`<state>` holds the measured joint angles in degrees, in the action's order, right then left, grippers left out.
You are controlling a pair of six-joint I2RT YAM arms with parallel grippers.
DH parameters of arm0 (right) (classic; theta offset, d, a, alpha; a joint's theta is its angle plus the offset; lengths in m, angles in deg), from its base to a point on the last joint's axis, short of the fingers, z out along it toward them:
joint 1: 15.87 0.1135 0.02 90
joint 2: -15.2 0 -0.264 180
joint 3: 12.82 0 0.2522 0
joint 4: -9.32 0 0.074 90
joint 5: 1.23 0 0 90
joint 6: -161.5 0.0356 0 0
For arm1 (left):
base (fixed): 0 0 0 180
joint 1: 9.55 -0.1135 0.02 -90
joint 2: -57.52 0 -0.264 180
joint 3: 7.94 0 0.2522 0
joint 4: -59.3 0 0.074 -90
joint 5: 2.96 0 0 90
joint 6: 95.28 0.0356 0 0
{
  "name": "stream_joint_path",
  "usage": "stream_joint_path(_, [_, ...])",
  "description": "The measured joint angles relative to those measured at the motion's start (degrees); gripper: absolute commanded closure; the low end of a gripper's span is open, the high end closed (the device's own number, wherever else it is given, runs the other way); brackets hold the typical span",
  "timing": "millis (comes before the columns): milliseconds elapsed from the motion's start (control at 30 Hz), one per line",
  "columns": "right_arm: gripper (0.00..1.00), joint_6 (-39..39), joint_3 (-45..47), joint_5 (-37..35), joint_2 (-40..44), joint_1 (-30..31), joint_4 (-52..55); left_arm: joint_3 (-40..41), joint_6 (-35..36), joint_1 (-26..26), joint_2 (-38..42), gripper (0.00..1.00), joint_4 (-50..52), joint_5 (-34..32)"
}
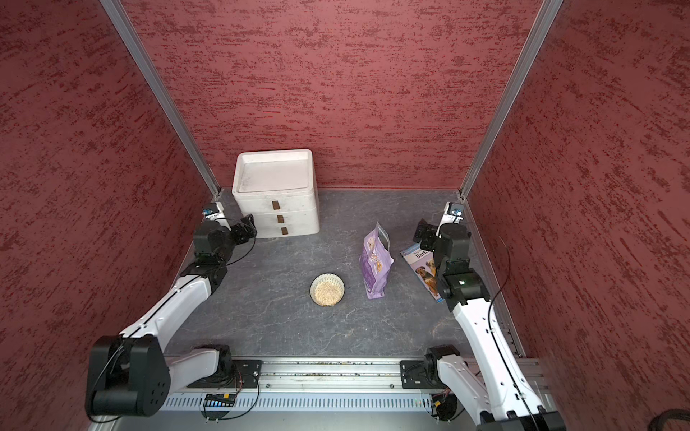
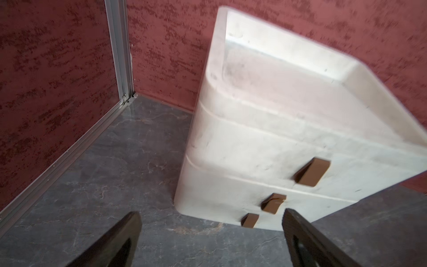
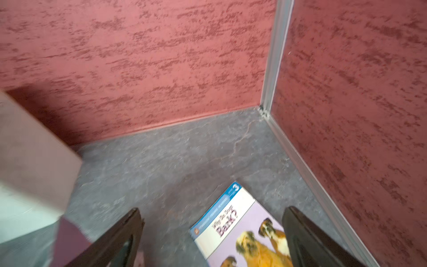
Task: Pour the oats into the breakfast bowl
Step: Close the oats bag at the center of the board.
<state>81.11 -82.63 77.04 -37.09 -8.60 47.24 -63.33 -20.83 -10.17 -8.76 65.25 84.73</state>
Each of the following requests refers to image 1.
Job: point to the corner aluminium post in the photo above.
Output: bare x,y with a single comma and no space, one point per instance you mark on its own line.
126,30
533,44

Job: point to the aluminium mounting rail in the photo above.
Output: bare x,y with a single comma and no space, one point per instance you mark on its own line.
323,374

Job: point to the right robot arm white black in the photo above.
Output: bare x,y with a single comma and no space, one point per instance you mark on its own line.
500,398

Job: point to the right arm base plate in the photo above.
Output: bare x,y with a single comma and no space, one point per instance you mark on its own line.
419,375

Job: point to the purple oats bag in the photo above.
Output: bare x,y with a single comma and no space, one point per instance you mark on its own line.
376,262

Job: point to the left corner aluminium post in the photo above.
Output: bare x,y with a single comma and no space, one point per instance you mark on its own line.
126,30

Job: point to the perforated cable duct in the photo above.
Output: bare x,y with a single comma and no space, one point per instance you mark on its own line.
309,402

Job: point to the controller board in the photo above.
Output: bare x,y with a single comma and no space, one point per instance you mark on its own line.
444,406
220,400

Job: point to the white three-drawer storage box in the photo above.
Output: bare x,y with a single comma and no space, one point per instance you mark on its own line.
278,188

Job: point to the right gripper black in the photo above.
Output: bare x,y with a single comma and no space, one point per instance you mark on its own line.
429,232

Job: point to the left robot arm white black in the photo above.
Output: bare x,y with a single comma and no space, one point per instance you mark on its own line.
129,375

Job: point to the right controller board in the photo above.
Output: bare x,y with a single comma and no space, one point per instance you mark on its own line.
444,406

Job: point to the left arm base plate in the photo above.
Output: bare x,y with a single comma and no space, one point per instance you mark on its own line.
244,374

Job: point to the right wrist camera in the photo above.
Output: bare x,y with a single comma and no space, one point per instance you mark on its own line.
453,213

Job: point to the left controller board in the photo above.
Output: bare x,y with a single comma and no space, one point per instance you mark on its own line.
220,400

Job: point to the dog book Why Dogs Bark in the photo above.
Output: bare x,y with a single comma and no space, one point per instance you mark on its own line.
422,264

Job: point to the green patterned breakfast bowl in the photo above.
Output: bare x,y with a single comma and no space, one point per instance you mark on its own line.
327,290

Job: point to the right corner aluminium post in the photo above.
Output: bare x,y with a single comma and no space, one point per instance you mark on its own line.
533,44

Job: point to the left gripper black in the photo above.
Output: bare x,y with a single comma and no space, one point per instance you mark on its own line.
249,226

